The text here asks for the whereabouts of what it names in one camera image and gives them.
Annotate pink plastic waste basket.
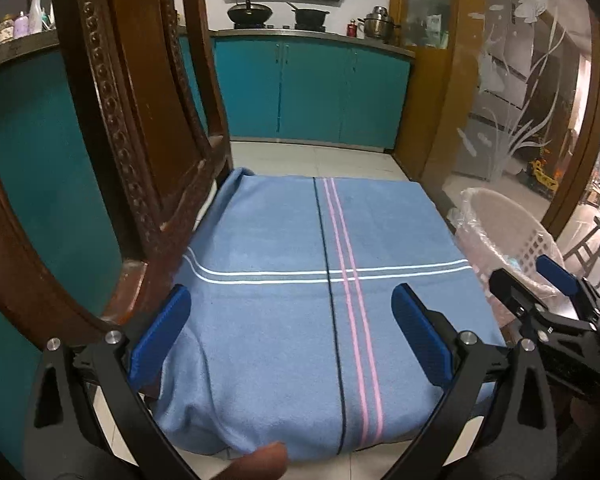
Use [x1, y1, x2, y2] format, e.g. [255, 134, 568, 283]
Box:
[452, 188, 564, 327]

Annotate white spray bottle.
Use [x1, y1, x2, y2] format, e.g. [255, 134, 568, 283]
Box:
[28, 0, 44, 35]

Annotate carved wooden chair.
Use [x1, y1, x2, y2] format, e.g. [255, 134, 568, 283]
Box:
[0, 0, 233, 348]

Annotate etched glass sliding door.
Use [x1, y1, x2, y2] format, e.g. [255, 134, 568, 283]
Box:
[420, 0, 600, 236]

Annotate teal kitchen cabinets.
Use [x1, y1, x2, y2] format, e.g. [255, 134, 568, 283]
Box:
[176, 28, 416, 151]

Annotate blue striped table cloth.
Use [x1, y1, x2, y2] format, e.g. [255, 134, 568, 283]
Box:
[153, 168, 503, 460]

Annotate black wok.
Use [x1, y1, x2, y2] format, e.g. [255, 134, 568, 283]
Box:
[227, 0, 273, 29]

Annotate person's left hand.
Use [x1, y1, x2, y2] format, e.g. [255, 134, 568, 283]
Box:
[213, 442, 289, 480]

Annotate teal side counter cabinet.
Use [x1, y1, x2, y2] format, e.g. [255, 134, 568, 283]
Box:
[0, 32, 122, 468]

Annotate steel stock pot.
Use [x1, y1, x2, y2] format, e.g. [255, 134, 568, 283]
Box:
[358, 6, 400, 44]

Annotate small red canister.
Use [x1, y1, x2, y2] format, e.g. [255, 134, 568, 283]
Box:
[347, 18, 358, 38]

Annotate wooden stool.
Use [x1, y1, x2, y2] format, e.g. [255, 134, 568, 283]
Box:
[564, 216, 600, 287]

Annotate black cooking pot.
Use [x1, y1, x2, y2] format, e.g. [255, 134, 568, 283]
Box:
[288, 2, 330, 32]

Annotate person's right hand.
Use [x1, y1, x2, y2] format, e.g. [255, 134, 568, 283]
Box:
[556, 396, 600, 468]

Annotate yellow toy truck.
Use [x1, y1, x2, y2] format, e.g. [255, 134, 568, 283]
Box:
[527, 159, 559, 198]

